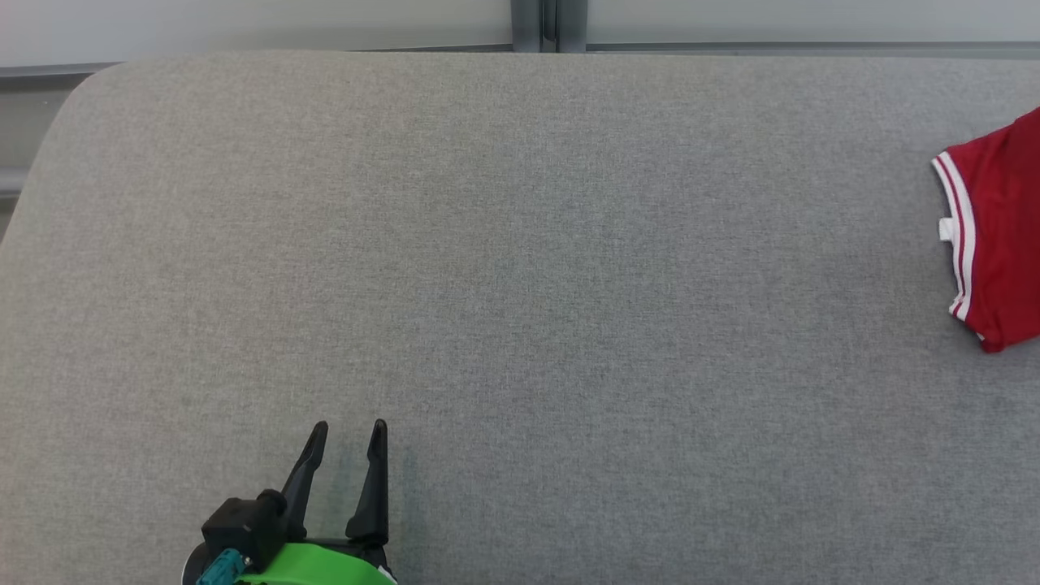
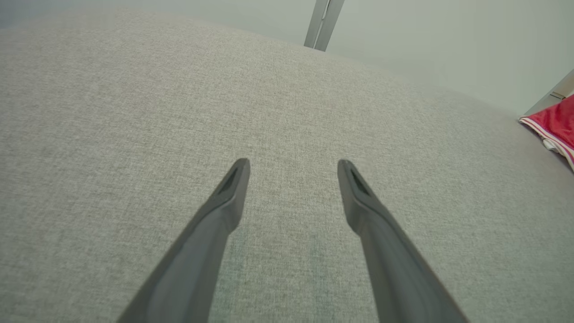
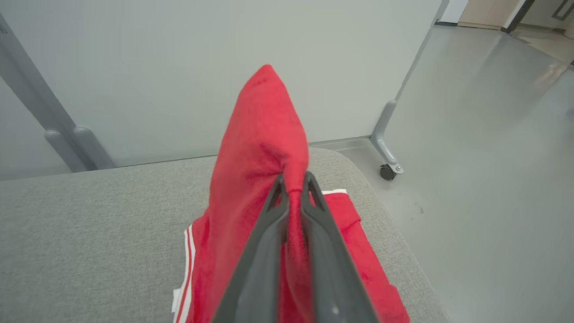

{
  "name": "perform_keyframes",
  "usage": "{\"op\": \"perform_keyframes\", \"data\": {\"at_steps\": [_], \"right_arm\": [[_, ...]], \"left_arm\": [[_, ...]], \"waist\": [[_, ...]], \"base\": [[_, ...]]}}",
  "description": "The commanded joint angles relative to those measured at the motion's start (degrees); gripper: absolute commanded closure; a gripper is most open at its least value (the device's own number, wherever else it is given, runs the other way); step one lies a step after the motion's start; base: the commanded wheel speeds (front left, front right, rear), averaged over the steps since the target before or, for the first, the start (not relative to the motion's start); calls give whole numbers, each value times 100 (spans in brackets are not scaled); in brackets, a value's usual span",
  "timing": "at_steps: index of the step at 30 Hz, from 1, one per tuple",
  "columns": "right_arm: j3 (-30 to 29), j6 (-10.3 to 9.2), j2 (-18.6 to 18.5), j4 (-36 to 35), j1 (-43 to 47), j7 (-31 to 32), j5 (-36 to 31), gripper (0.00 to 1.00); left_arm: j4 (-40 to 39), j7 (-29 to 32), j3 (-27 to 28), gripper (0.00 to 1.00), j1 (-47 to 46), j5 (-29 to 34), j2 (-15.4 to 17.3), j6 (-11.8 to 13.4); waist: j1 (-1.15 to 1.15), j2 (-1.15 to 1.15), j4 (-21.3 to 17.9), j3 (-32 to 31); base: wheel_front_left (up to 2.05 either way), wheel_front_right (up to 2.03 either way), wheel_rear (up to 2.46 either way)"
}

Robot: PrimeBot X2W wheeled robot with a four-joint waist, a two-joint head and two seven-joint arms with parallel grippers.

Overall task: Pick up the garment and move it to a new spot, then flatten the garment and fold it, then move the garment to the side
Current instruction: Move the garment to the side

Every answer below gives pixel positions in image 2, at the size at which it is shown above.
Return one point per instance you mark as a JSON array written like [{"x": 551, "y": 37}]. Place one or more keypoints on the grey partition post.
[
  {"x": 331, "y": 24},
  {"x": 314, "y": 27}
]

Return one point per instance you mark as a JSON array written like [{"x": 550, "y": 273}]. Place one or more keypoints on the grey partition foot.
[{"x": 554, "y": 94}]

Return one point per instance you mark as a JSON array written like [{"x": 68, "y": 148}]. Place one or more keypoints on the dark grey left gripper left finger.
[{"x": 197, "y": 260}]

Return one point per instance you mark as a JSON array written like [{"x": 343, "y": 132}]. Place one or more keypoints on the red and white jersey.
[{"x": 558, "y": 123}]

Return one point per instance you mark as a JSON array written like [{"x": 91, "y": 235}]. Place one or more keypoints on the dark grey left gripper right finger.
[{"x": 390, "y": 260}]

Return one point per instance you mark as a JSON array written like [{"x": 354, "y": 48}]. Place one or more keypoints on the white partition panel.
[
  {"x": 179, "y": 9},
  {"x": 448, "y": 40}
]

